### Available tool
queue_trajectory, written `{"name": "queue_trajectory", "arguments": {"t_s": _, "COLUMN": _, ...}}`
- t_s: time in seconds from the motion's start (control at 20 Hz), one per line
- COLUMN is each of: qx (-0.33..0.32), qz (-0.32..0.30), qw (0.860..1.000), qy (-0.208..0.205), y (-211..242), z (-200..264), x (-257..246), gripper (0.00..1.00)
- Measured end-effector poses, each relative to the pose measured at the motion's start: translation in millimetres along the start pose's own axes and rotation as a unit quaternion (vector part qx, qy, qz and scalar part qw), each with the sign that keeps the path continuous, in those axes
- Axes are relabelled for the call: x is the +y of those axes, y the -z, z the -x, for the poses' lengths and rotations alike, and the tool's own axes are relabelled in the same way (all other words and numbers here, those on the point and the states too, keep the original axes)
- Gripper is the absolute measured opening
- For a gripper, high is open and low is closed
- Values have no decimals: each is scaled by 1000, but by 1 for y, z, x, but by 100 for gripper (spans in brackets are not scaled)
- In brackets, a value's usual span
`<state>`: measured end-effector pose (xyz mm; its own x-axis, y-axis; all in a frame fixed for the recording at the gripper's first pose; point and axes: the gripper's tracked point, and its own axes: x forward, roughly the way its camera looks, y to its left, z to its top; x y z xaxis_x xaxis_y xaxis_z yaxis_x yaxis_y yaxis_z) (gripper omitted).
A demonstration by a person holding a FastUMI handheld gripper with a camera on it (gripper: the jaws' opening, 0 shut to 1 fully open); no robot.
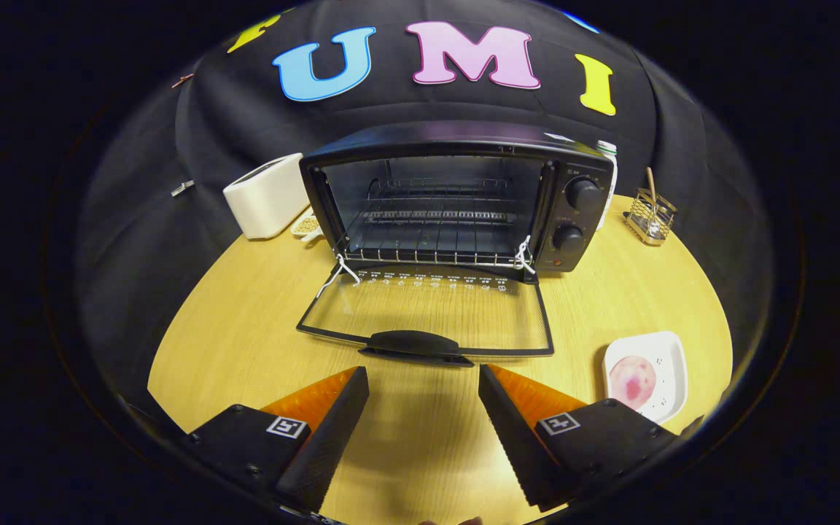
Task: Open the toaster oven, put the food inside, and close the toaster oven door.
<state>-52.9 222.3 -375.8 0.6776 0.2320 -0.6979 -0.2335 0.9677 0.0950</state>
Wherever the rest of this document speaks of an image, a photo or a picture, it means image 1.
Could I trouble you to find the small dish of nuts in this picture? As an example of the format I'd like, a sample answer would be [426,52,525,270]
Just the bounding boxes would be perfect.
[290,208,323,241]

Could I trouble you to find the metal wire oven rack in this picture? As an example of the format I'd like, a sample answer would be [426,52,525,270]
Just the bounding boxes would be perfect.
[343,177,537,267]

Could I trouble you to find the black toaster oven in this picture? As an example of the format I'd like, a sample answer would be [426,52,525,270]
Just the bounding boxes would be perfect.
[296,120,615,368]

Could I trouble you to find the white square plate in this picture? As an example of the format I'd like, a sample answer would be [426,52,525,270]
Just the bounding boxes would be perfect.
[602,331,688,425]

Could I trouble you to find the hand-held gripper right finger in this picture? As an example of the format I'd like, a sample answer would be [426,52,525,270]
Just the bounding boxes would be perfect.
[478,364,683,511]

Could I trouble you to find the white bread toaster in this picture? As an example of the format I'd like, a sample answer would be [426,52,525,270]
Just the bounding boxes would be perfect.
[222,152,311,240]

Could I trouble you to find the wire mesh utensil holder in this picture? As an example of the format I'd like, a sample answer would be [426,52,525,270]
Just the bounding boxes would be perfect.
[623,188,677,246]

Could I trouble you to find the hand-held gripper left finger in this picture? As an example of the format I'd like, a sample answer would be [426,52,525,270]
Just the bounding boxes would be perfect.
[185,366,370,513]

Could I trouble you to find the black backdrop cloth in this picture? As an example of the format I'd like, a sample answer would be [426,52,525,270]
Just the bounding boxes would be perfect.
[74,0,774,409]

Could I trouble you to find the white drink bottle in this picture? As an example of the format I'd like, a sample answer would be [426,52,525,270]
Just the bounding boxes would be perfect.
[595,140,619,231]

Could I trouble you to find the pink round food slice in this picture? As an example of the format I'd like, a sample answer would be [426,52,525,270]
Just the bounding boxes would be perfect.
[608,355,658,404]

